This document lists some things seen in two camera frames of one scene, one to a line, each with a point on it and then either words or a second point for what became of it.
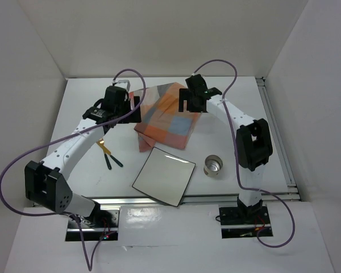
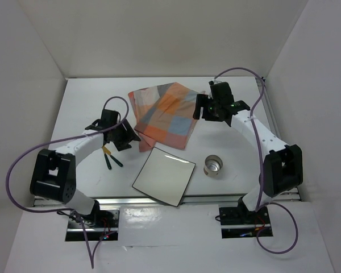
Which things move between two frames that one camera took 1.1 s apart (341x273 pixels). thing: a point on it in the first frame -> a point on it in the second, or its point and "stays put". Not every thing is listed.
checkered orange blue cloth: (162, 122) stays put
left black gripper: (133, 117) -> (129, 135)
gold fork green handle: (106, 151) stays put
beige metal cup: (213, 165) stays put
